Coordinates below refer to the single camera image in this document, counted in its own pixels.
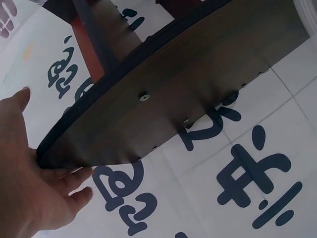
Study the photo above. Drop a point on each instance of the person's left hand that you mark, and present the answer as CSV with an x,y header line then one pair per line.
x,y
22,178

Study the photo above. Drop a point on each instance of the silver screw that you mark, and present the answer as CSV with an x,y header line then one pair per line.
x,y
144,97

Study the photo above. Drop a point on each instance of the red table frame bar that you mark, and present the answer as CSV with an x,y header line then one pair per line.
x,y
86,55

